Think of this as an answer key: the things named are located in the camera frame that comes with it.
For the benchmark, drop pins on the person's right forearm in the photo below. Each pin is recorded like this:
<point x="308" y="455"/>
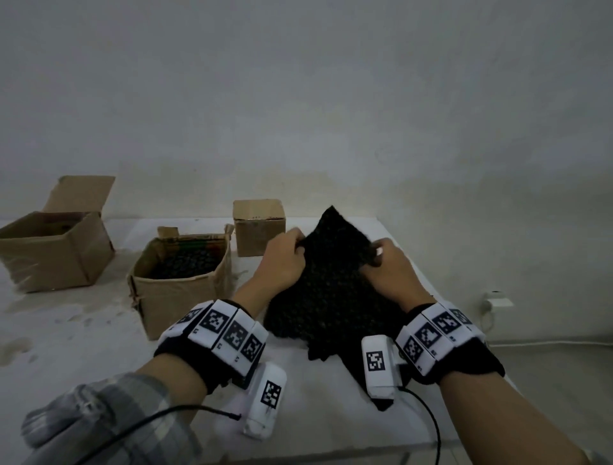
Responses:
<point x="503" y="421"/>

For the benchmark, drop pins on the paper box with white lid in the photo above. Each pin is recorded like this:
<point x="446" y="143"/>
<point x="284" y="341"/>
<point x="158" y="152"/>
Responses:
<point x="258" y="230"/>

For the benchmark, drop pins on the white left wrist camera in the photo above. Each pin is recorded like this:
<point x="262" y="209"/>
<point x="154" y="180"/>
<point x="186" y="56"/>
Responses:
<point x="268" y="402"/>

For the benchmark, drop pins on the person's right hand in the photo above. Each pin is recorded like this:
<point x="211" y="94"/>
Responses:
<point x="397" y="273"/>

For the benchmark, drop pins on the left wrist marker band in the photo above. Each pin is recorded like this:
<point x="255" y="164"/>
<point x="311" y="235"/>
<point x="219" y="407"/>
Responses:
<point x="215" y="335"/>

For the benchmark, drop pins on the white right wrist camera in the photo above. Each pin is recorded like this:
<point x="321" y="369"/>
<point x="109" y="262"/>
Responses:
<point x="378" y="369"/>

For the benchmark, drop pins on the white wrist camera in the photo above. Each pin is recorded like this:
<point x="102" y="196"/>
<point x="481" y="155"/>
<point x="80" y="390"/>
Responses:
<point x="378" y="369"/>
<point x="268" y="402"/>

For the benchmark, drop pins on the person's left forearm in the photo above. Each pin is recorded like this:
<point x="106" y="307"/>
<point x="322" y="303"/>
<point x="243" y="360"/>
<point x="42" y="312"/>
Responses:
<point x="158" y="393"/>

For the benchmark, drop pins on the paper box with tall flap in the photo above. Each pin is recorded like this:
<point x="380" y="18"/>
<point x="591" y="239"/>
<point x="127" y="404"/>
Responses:
<point x="48" y="258"/>

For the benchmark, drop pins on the person's left hand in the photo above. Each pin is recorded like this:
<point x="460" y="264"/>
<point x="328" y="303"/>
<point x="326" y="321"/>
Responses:
<point x="278" y="268"/>

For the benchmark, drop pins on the white plastic block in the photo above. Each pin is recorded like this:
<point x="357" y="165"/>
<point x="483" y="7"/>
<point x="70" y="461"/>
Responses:
<point x="498" y="302"/>

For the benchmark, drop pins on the paper box with notched rim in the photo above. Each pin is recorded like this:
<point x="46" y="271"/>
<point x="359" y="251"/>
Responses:
<point x="172" y="306"/>

